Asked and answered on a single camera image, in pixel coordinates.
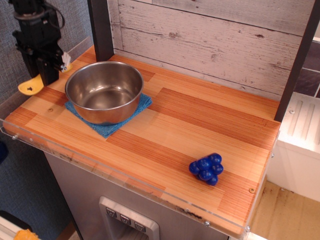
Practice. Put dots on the clear acrylic edge guard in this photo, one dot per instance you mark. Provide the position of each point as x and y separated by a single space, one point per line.
189 119

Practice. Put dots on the orange yellow object bottom left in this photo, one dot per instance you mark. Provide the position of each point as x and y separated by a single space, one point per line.
25 234

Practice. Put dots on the silver dispenser button panel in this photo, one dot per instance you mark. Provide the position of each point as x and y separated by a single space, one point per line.
122 223

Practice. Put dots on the blue folded cloth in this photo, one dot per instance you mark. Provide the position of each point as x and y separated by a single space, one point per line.
107 130

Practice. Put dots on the blue plastic grape bunch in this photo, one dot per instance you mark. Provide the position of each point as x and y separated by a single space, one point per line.
207 168

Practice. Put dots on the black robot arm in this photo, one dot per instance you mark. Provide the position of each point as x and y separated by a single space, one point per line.
33 7

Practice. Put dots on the dark frame post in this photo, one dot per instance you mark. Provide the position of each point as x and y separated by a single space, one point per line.
302 53
101 29

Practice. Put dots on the white toy sink drainer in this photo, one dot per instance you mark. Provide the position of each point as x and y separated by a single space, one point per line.
295 161

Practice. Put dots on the stainless steel bowl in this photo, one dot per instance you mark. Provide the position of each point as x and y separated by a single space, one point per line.
106 92

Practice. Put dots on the dark right frame post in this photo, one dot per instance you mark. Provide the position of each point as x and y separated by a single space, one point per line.
302 53

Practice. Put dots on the yellow brush with white bristles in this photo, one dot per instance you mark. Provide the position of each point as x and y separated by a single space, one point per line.
36 84

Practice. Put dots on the dark left frame post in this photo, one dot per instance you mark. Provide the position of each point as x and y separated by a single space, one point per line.
101 29

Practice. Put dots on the grey toy fridge cabinet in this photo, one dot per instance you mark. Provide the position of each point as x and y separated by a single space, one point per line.
82 190

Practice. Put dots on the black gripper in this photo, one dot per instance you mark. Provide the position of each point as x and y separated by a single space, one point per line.
37 41

